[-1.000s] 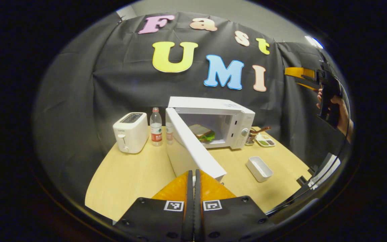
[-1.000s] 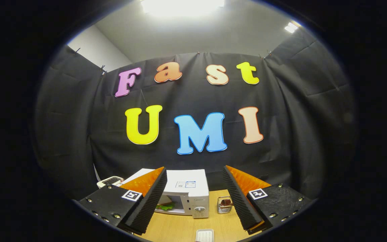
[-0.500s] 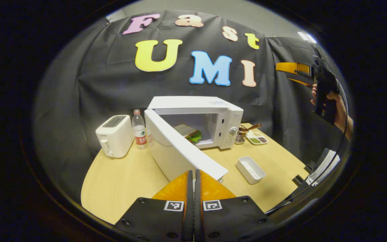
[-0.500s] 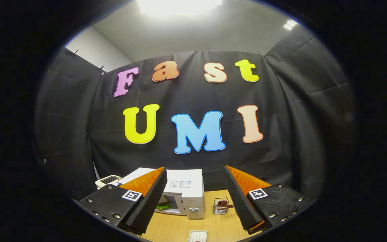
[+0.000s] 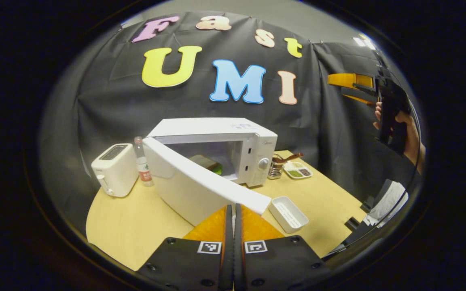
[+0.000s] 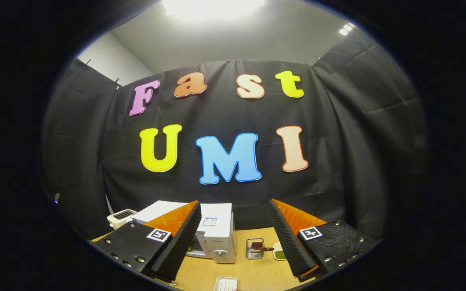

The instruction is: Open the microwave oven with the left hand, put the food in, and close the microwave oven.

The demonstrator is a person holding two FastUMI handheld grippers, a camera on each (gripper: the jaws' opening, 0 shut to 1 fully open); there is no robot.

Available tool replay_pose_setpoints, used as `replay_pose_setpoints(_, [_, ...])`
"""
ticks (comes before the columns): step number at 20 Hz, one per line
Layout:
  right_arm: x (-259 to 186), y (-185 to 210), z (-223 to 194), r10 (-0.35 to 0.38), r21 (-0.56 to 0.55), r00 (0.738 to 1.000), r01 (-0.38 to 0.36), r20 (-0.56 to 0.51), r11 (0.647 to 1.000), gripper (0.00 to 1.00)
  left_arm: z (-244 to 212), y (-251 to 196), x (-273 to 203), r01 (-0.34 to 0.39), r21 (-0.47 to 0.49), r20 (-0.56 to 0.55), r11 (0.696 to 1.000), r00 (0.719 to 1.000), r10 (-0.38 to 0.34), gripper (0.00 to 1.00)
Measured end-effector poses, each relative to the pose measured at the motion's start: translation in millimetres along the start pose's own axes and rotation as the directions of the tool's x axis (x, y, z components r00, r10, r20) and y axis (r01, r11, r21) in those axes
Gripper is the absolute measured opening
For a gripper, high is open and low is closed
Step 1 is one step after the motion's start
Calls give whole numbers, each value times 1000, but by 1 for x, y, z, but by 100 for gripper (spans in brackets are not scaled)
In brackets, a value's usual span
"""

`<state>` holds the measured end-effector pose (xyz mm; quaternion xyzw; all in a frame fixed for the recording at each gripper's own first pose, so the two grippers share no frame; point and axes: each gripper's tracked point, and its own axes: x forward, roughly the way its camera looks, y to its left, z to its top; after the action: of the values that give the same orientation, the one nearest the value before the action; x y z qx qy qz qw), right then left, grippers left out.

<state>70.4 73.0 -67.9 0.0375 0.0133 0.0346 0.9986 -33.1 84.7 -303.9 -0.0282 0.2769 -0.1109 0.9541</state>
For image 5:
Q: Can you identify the metal utensil holder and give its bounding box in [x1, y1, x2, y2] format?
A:
[267, 154, 284, 180]

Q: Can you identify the black chair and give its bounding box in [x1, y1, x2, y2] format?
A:
[344, 179, 396, 247]

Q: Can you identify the white microwave oven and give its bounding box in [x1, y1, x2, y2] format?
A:
[142, 117, 278, 227]

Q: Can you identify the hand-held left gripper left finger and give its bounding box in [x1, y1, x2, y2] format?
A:
[136, 204, 235, 290]

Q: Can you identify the bread and lettuce sandwich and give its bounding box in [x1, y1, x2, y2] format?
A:
[189, 154, 223, 176]

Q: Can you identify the brown wooden spoon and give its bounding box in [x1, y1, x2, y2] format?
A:
[273, 152, 304, 164]

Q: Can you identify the white cloth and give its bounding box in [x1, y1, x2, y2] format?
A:
[364, 181, 410, 227]

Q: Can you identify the white rectangular tray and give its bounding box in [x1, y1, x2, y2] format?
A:
[268, 196, 309, 234]

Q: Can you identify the small ceiling light panel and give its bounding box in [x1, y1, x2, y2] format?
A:
[353, 34, 375, 50]

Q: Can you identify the clear bottle with red label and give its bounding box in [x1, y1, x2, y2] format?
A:
[133, 136, 154, 187]

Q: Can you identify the white divided spice dish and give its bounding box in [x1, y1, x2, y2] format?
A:
[283, 161, 313, 180]

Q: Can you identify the white toaster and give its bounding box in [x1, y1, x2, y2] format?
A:
[91, 143, 140, 198]

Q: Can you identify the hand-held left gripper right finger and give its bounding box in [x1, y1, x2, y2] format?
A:
[234, 203, 333, 290]

